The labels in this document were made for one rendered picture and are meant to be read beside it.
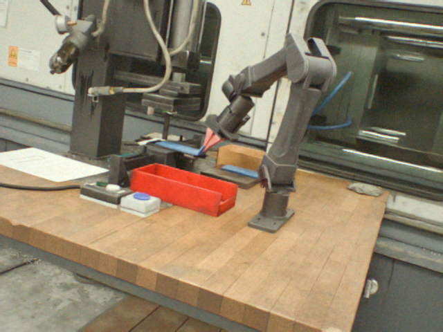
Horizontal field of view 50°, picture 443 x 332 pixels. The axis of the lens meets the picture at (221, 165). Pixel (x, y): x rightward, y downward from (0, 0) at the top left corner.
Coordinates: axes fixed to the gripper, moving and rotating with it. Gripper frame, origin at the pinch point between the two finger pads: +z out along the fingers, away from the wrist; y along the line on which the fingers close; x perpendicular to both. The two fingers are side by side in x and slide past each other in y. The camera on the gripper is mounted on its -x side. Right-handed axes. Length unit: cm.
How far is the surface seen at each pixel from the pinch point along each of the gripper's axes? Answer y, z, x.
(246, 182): -14.8, 0.7, -7.2
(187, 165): 2.5, 10.5, -7.5
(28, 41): 128, 52, -75
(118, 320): -13, 83, -23
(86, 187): 6.5, 14.6, 36.9
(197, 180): -7.2, 3.4, 12.7
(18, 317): 23, 130, -30
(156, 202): -7.5, 6.2, 32.8
